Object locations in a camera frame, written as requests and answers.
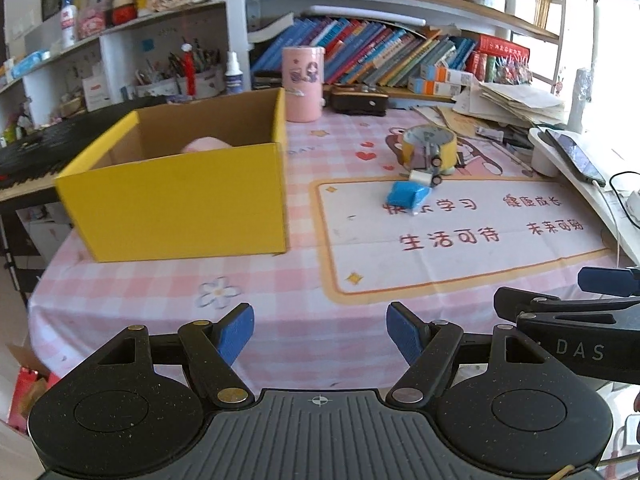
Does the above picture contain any clear wrapped cylinder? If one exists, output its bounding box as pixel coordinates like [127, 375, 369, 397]
[567, 68, 594, 131]

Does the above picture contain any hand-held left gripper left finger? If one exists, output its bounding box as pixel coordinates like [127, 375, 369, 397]
[96, 302, 256, 409]

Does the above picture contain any small white roll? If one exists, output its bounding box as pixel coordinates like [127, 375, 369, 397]
[408, 170, 444, 189]

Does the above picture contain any black cable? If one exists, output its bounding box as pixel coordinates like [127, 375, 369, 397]
[607, 170, 640, 222]

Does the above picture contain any row of books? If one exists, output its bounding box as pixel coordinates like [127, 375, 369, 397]
[250, 16, 478, 89]

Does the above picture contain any white pen holder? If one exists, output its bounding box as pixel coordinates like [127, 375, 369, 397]
[134, 57, 181, 99]
[177, 40, 226, 101]

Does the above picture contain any white spray bottle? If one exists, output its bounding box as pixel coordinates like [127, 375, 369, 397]
[224, 51, 246, 95]

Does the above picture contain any pink plush toy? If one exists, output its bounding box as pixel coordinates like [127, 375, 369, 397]
[181, 137, 234, 154]

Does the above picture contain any red thick book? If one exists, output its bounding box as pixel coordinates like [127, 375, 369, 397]
[472, 34, 532, 63]

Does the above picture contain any stack of papers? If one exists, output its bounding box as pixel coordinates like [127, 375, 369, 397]
[414, 79, 569, 135]

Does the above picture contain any white bookshelf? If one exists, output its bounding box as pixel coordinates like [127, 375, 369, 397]
[0, 0, 567, 127]

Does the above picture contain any blue packet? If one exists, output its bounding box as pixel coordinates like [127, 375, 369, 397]
[387, 180, 432, 217]

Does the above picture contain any pink checked tablecloth desktop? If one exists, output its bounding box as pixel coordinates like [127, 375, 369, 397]
[27, 102, 637, 394]

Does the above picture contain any white tube lamp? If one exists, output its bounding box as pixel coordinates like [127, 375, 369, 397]
[308, 4, 427, 26]

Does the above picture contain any pink patterned box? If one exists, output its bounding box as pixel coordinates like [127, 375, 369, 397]
[77, 4, 109, 39]

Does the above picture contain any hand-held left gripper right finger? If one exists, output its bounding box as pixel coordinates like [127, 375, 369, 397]
[385, 302, 544, 407]

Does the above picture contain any white bottle with red label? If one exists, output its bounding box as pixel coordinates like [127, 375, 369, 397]
[59, 0, 79, 49]

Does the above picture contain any blue tissue pack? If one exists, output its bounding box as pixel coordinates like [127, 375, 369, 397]
[12, 49, 51, 79]

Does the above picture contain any black electronic keyboard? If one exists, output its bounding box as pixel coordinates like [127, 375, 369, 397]
[0, 96, 196, 192]

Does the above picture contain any pink cylindrical container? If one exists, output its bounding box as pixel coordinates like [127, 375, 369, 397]
[281, 46, 326, 123]

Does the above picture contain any red bag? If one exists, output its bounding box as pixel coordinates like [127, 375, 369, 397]
[7, 364, 52, 434]

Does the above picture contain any orange and white box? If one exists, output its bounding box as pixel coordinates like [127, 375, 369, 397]
[407, 62, 474, 97]

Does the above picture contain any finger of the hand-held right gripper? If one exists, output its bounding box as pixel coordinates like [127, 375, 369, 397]
[577, 267, 640, 297]
[493, 287, 640, 323]

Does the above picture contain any black smartphone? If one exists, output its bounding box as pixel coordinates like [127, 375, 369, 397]
[544, 128, 607, 187]

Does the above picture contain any yellow cardboard box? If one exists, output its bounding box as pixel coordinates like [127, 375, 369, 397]
[54, 87, 290, 264]

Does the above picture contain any yellow tape roll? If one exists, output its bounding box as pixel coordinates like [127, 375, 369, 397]
[402, 124, 459, 172]

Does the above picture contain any black rectangular case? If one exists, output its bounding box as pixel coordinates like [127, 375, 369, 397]
[329, 85, 390, 117]

